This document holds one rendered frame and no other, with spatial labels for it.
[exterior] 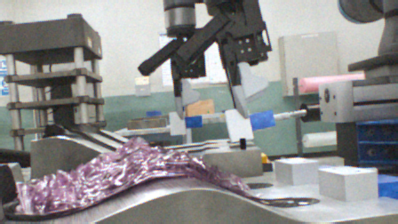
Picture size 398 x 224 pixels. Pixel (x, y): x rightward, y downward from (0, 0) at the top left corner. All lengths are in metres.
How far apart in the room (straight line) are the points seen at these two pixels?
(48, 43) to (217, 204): 4.41
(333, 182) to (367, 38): 7.41
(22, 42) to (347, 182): 4.47
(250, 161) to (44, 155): 0.33
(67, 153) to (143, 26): 6.60
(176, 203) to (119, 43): 6.95
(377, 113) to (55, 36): 3.98
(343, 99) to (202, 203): 0.70
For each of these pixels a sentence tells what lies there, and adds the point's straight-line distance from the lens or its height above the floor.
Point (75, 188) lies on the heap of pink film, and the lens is 0.42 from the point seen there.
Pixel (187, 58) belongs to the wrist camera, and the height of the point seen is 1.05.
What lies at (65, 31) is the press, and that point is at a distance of 4.70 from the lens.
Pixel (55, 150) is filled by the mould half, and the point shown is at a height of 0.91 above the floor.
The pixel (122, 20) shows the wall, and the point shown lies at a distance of 7.33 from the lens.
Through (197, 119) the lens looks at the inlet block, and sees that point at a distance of 1.03.
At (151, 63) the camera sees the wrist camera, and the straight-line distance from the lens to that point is 1.04.
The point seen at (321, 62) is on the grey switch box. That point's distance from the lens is 7.25.
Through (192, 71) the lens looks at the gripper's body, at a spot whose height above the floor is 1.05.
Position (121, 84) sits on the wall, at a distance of 7.20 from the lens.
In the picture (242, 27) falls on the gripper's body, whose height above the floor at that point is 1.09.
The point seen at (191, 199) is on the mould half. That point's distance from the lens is 0.35.
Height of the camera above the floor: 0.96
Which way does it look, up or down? 3 degrees down
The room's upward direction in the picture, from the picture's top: 5 degrees counter-clockwise
